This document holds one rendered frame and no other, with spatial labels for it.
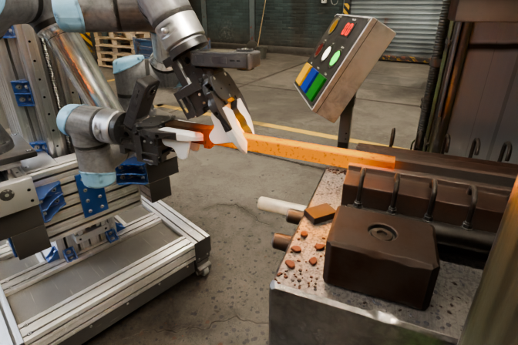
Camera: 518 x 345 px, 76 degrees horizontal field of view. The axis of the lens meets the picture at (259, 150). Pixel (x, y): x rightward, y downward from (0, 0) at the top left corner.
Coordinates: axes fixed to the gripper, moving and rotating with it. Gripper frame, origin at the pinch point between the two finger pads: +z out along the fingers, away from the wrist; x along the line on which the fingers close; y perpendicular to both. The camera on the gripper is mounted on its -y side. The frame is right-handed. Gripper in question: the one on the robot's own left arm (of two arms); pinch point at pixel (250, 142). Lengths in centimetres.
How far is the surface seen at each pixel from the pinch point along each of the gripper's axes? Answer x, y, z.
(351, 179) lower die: 6.0, -16.1, 9.9
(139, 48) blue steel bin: -422, 359, -149
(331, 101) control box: -38.9, -6.1, 5.1
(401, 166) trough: -1.5, -22.1, 13.4
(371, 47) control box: -42.7, -20.4, -3.2
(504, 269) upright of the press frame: 27.1, -30.3, 11.1
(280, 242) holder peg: 9.8, -2.4, 15.3
